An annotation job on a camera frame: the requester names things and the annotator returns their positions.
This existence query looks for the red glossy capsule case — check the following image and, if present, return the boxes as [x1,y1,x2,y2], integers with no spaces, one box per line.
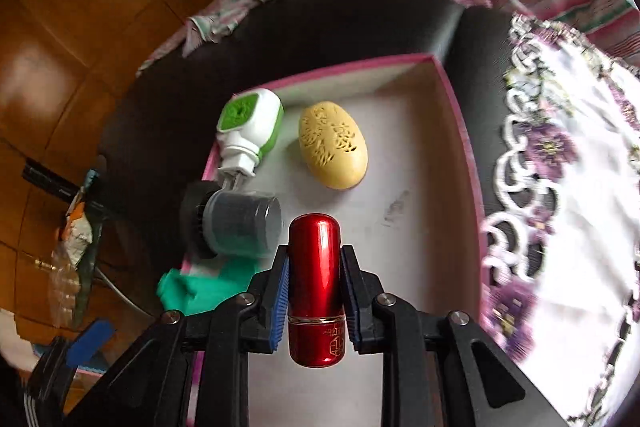
[288,213,345,369]

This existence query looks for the clear jar with black lid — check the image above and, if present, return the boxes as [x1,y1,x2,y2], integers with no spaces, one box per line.
[180,181,282,259]

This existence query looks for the yellow carved oval soap box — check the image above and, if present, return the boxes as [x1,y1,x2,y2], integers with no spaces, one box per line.
[298,101,369,191]

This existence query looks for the green plastic stand toy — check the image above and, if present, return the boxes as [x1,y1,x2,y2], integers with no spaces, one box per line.
[156,256,262,317]

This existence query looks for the white floral embroidered tablecloth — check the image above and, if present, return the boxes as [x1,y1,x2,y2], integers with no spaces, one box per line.
[480,14,639,426]

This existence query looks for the pink storage box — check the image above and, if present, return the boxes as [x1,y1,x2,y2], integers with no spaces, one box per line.
[179,52,490,427]

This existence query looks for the green white plug-in device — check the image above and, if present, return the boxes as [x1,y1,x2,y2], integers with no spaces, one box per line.
[216,88,284,178]

